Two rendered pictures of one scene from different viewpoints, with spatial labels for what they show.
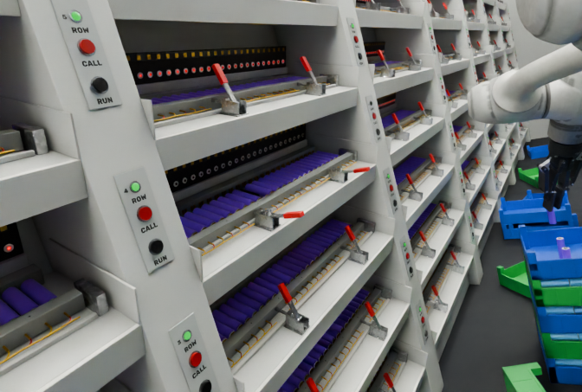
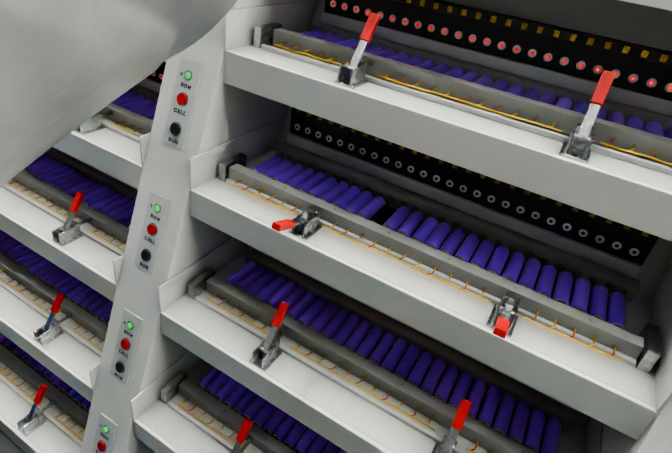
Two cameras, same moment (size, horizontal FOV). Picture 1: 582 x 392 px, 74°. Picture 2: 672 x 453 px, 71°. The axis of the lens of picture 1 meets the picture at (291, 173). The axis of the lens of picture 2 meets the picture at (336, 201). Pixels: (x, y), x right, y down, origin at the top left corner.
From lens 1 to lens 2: 0.73 m
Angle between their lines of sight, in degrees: 72
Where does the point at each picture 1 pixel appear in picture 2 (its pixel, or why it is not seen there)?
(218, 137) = (292, 88)
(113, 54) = not seen: outside the picture
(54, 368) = (112, 144)
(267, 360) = (215, 328)
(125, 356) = (132, 176)
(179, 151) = (245, 75)
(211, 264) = (220, 193)
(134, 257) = (162, 122)
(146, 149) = (214, 53)
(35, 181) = not seen: hidden behind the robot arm
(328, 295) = (330, 400)
